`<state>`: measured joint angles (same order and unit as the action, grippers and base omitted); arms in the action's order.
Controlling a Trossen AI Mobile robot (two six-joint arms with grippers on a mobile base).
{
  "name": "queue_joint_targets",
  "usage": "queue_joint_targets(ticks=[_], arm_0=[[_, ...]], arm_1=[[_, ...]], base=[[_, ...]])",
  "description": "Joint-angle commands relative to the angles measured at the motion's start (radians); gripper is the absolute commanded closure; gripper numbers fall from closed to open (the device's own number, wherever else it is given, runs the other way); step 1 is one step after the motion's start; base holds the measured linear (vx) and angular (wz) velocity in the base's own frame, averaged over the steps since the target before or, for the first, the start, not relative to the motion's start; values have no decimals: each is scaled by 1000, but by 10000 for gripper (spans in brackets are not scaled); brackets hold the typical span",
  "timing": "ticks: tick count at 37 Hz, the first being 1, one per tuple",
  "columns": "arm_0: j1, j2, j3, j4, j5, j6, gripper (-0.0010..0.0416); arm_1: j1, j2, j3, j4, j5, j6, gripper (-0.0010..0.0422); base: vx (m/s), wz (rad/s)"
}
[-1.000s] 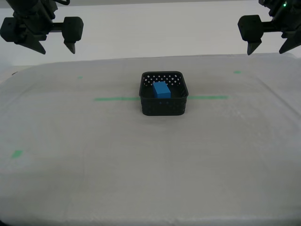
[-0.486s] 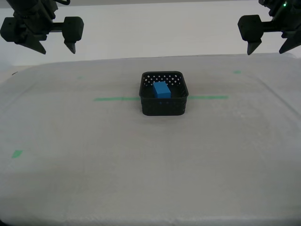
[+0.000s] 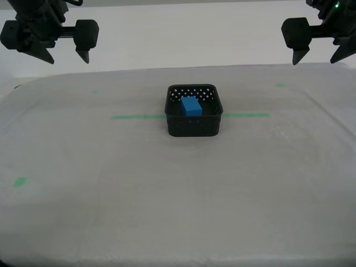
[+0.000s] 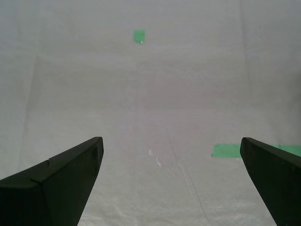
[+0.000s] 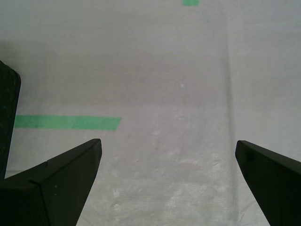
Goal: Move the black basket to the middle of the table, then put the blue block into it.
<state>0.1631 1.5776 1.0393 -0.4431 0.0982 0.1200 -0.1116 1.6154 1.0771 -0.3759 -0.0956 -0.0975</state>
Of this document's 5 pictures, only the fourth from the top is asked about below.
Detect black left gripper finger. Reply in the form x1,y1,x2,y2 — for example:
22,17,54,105
239,137,301,226
0,137,104,226

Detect long green tape strip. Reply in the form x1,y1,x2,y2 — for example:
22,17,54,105
211,144,301,159

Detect small green tape marker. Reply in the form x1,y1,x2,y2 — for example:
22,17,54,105
133,29,146,45

